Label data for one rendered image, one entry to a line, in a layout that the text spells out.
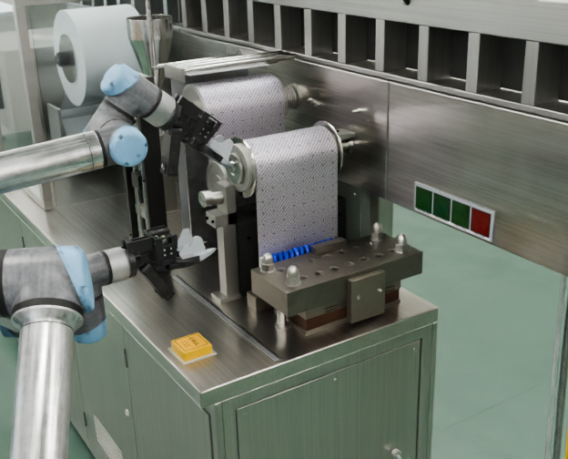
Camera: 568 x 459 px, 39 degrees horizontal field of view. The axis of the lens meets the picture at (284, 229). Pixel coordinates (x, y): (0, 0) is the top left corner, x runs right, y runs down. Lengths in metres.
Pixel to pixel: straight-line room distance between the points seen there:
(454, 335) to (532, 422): 0.69
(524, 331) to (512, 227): 2.15
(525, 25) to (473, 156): 0.30
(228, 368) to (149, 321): 0.30
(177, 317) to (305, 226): 0.39
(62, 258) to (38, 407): 0.25
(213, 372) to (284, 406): 0.19
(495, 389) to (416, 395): 1.32
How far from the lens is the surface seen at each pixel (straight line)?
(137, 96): 1.71
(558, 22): 1.57
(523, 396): 3.37
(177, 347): 1.80
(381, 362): 1.96
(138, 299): 2.09
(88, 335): 1.78
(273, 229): 1.94
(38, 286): 1.35
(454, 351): 3.61
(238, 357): 1.79
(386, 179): 1.99
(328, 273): 1.86
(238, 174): 1.89
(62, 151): 1.56
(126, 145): 1.57
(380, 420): 2.05
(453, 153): 1.79
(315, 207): 1.99
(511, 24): 1.64
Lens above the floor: 1.82
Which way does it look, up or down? 22 degrees down
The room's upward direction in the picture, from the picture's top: 2 degrees counter-clockwise
